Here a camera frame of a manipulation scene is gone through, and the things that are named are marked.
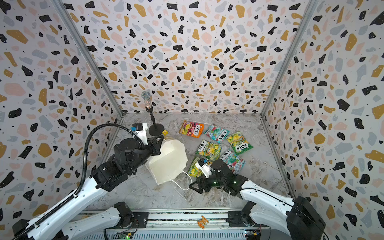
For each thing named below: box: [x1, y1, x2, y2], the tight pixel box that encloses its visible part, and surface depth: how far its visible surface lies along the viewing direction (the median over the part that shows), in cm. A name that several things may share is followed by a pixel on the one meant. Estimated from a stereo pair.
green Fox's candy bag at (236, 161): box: [219, 149, 246, 175], surface depth 96 cm
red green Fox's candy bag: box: [204, 124, 230, 144], surface depth 108 cm
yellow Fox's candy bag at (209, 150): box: [196, 139, 222, 161], surface depth 99 cm
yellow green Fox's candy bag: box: [226, 131, 254, 155], surface depth 104 cm
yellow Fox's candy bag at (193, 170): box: [188, 157, 204, 178], surface depth 90 cm
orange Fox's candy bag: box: [179, 120, 204, 139], surface depth 112 cm
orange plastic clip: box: [197, 215, 209, 230], surface depth 75 cm
